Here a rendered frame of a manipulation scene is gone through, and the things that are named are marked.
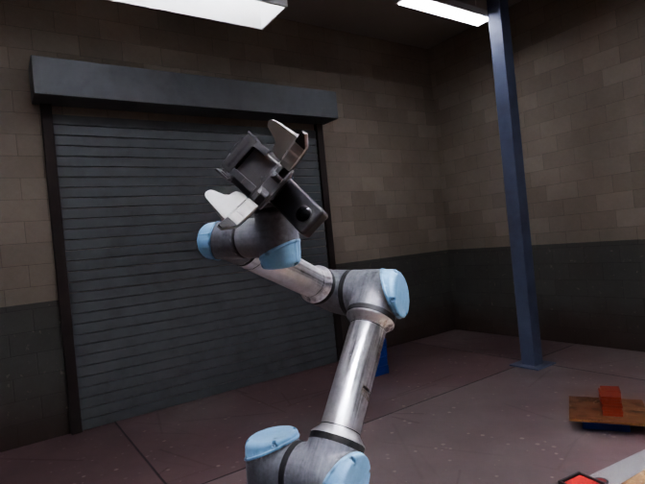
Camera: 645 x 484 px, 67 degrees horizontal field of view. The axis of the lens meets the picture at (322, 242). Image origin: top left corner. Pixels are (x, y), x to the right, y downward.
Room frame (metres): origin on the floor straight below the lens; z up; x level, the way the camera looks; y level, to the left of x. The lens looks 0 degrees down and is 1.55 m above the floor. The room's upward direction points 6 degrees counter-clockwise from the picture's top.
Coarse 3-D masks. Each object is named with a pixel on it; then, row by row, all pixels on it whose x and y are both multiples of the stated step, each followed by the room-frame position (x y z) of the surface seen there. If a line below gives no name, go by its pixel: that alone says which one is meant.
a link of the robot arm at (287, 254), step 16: (272, 208) 0.83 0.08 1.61; (256, 224) 0.85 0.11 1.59; (272, 224) 0.83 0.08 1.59; (288, 224) 0.84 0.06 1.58; (240, 240) 0.87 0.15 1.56; (256, 240) 0.85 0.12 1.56; (272, 240) 0.84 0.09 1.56; (288, 240) 0.84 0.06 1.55; (256, 256) 0.88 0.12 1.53; (272, 256) 0.84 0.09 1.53; (288, 256) 0.84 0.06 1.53
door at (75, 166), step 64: (64, 64) 4.34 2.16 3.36; (64, 128) 4.60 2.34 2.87; (128, 128) 4.93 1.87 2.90; (192, 128) 5.30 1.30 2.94; (256, 128) 5.75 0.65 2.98; (320, 128) 6.22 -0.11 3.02; (64, 192) 4.57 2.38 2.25; (128, 192) 4.89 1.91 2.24; (192, 192) 5.27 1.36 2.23; (320, 192) 6.22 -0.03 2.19; (64, 256) 4.51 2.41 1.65; (128, 256) 4.86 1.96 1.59; (192, 256) 5.23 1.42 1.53; (320, 256) 6.16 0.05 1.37; (64, 320) 4.48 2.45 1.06; (128, 320) 4.82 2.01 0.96; (192, 320) 5.19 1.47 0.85; (256, 320) 5.62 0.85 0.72; (320, 320) 6.11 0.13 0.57; (128, 384) 4.79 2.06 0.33; (192, 384) 5.15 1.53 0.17
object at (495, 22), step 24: (504, 0) 5.22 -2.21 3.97; (504, 24) 5.19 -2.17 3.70; (504, 48) 5.17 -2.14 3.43; (504, 72) 5.19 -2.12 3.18; (504, 96) 5.21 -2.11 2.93; (504, 120) 5.23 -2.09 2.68; (504, 144) 5.26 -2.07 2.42; (504, 168) 5.28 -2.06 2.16; (528, 216) 5.25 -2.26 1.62; (528, 240) 5.23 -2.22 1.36; (528, 264) 5.20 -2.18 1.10; (528, 288) 5.18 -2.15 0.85; (528, 312) 5.18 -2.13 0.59; (528, 336) 5.20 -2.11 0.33; (528, 360) 5.23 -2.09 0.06
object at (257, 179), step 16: (240, 144) 0.65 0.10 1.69; (256, 144) 0.65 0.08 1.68; (240, 160) 0.65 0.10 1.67; (256, 160) 0.65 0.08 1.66; (272, 160) 0.65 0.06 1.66; (224, 176) 0.65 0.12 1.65; (240, 176) 0.65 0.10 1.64; (256, 176) 0.66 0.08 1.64; (272, 176) 0.65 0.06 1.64; (288, 176) 0.66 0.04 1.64; (256, 192) 0.66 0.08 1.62; (272, 192) 0.66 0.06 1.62
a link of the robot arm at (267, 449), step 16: (256, 432) 1.06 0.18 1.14; (272, 432) 1.04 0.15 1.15; (288, 432) 1.02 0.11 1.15; (256, 448) 0.98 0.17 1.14; (272, 448) 0.98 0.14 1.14; (288, 448) 0.98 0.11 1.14; (256, 464) 0.98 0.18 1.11; (272, 464) 0.97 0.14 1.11; (256, 480) 0.98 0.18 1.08; (272, 480) 0.96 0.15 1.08
